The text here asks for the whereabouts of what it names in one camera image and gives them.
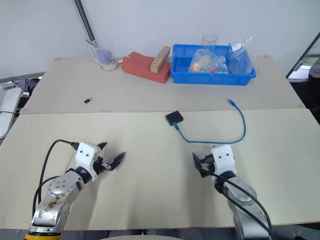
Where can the dark rounded object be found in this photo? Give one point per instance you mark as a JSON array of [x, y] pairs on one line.
[[315, 87]]

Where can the black framed glass panel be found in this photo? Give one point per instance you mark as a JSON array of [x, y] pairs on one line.
[[297, 65]]

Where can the purple piece in cup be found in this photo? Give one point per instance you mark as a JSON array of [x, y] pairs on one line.
[[103, 55]]

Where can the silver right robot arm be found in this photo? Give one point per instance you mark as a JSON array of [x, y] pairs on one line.
[[241, 193]]

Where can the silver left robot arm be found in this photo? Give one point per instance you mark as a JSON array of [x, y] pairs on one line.
[[60, 188]]

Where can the wooden block with holes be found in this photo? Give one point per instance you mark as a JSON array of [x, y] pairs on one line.
[[157, 63]]

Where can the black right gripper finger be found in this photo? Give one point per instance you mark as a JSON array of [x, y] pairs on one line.
[[195, 158], [202, 172]]

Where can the small black box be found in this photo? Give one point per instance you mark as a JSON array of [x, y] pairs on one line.
[[173, 118]]

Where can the small black USB dongle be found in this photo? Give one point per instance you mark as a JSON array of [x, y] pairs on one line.
[[87, 100]]

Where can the black ribbed pole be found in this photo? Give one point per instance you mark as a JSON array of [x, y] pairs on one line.
[[85, 20]]

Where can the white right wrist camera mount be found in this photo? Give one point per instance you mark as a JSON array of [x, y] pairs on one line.
[[223, 158]]

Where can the bag of colourful items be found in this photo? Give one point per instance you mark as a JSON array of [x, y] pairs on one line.
[[200, 63]]

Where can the grey rounded side table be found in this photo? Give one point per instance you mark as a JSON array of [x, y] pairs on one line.
[[8, 110]]

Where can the clear measuring cup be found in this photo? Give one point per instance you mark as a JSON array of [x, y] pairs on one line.
[[108, 63]]

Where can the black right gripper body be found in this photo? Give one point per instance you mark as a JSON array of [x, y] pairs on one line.
[[208, 162]]

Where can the clear plastic cup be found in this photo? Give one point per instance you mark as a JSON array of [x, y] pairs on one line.
[[209, 42]]

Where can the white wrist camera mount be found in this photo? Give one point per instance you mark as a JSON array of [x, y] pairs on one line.
[[223, 158], [86, 155]]

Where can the red cloth pad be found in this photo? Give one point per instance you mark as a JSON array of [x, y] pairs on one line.
[[140, 66]]

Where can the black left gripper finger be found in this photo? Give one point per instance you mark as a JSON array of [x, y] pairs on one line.
[[103, 145], [118, 160]]

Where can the blue plastic bin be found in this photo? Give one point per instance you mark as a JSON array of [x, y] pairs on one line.
[[200, 79]]

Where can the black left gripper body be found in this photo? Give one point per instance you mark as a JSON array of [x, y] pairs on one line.
[[102, 163]]

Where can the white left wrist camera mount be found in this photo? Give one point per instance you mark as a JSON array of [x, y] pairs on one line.
[[86, 155]]

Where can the bag of blue items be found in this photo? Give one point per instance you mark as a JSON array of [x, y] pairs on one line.
[[238, 62]]

